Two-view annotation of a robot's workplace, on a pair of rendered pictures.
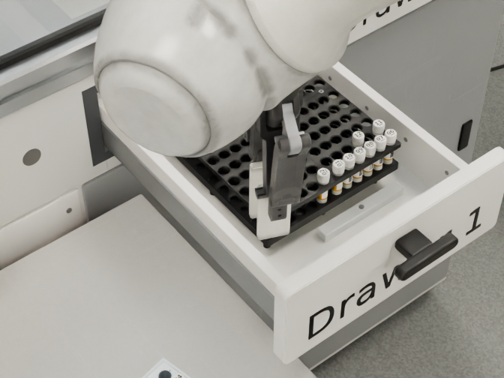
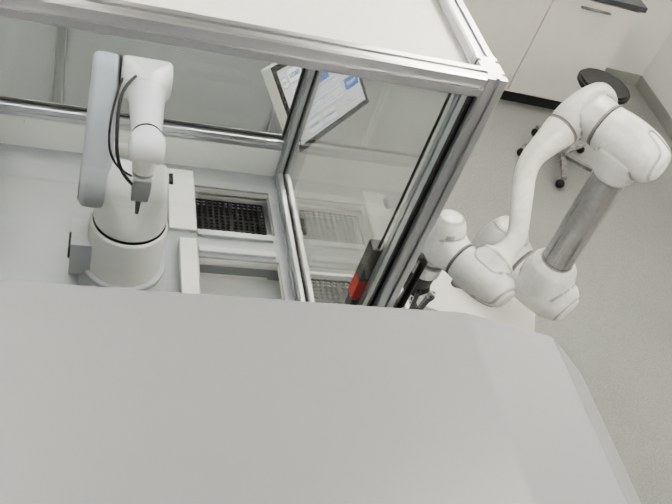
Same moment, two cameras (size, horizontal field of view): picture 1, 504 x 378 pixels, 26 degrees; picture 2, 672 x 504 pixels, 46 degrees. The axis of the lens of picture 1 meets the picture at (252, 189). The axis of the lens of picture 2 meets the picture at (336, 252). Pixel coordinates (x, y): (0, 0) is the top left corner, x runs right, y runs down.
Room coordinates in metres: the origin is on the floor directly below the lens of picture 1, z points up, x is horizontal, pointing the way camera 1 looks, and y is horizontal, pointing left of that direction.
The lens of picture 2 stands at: (0.53, 1.67, 2.57)
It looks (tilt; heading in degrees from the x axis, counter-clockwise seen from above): 41 degrees down; 283
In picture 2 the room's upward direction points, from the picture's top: 22 degrees clockwise
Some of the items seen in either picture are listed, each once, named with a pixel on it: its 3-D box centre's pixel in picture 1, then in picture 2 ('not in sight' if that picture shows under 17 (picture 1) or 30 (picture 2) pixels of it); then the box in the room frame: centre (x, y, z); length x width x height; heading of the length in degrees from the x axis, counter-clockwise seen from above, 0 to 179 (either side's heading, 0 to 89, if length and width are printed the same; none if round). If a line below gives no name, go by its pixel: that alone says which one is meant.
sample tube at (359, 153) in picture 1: (358, 166); not in sight; (0.78, -0.11, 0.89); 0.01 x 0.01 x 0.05
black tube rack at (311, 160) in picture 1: (267, 141); not in sight; (0.83, -0.02, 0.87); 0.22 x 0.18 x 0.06; 38
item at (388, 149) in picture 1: (330, 178); not in sight; (0.75, -0.08, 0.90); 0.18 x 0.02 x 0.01; 128
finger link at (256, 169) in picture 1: (265, 188); not in sight; (0.68, -0.01, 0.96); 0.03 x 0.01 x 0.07; 105
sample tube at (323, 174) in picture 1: (322, 187); not in sight; (0.75, -0.07, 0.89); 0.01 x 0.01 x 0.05
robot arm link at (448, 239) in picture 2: not in sight; (445, 239); (0.65, -0.02, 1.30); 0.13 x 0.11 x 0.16; 161
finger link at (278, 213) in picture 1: (280, 205); not in sight; (0.63, -0.03, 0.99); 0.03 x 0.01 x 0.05; 15
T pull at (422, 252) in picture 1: (418, 248); not in sight; (0.65, -0.16, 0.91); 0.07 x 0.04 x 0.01; 128
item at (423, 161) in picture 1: (262, 139); not in sight; (0.84, -0.01, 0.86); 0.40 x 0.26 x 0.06; 38
